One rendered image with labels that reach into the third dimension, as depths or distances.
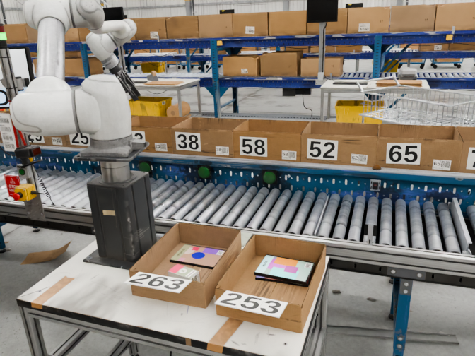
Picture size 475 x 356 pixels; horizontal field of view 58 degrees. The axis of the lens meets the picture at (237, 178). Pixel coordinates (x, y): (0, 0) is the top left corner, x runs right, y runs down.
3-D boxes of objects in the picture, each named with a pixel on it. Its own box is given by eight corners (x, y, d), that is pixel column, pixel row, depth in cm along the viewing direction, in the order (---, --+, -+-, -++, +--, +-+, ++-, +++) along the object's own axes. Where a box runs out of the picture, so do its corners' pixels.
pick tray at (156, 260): (131, 295, 149) (127, 270, 146) (179, 242, 183) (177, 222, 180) (206, 309, 140) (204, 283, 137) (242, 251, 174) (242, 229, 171)
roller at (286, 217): (271, 241, 192) (271, 230, 190) (295, 196, 238) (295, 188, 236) (282, 242, 190) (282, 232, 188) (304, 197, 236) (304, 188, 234)
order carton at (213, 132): (172, 155, 260) (169, 127, 254) (192, 142, 286) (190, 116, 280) (233, 159, 247) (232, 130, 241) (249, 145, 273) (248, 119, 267)
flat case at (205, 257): (213, 270, 161) (213, 267, 160) (169, 263, 167) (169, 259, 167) (227, 253, 173) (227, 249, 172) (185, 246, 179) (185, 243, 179)
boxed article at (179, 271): (178, 274, 159) (177, 263, 158) (200, 282, 154) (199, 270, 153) (168, 282, 155) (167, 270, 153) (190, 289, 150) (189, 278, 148)
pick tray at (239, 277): (215, 314, 137) (213, 288, 134) (254, 256, 171) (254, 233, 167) (302, 334, 127) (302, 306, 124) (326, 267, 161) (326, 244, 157)
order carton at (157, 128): (117, 151, 272) (113, 125, 266) (141, 139, 298) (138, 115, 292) (172, 155, 260) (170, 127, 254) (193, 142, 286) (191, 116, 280)
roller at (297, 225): (285, 242, 190) (285, 232, 188) (307, 198, 236) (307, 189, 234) (297, 244, 188) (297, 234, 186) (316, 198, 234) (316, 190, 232)
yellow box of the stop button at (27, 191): (14, 201, 220) (10, 188, 217) (26, 195, 227) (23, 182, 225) (37, 204, 215) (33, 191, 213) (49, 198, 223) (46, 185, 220)
